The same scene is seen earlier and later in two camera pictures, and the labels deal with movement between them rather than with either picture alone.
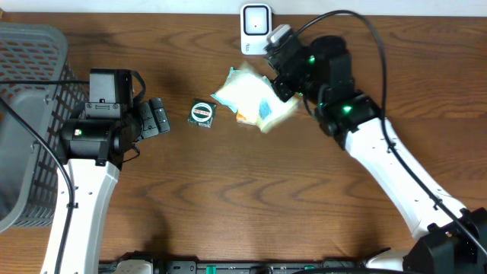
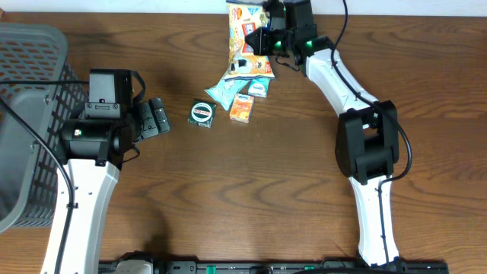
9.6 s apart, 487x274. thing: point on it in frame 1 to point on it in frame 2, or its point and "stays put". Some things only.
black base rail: [247, 267] stays put
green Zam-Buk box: [202, 113] stays put
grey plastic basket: [39, 87] stays put
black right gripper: [277, 83] to [259, 46]
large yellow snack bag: [258, 95] to [244, 64]
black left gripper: [154, 127] stays put
